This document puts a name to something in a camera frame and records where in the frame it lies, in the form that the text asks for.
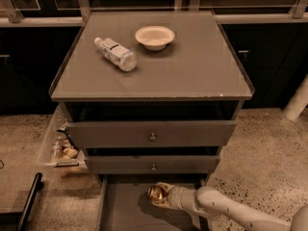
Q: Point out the clear plastic storage bin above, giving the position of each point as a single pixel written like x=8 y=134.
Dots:
x=56 y=128

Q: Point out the grey top drawer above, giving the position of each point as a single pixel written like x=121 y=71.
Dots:
x=151 y=133

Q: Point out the grey middle drawer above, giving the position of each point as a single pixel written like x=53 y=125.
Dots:
x=151 y=164

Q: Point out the clear plastic water bottle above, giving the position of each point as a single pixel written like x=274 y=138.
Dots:
x=123 y=58

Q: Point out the white paper bowl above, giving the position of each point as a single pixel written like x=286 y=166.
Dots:
x=154 y=38

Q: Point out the black metal bar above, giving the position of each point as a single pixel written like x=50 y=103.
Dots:
x=18 y=219

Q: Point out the grey drawer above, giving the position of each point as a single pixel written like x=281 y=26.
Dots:
x=151 y=133
x=151 y=164
x=125 y=205

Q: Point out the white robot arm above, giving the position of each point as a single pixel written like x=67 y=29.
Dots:
x=262 y=179

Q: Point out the grey bottom drawer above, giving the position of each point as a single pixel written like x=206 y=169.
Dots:
x=125 y=205

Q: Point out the grey drawer cabinet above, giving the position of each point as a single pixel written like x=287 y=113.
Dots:
x=195 y=77

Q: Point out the snack items in bin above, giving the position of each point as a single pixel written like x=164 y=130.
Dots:
x=62 y=149

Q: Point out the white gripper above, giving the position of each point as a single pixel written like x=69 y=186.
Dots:
x=175 y=196

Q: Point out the crushed orange can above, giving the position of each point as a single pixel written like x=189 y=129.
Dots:
x=156 y=193

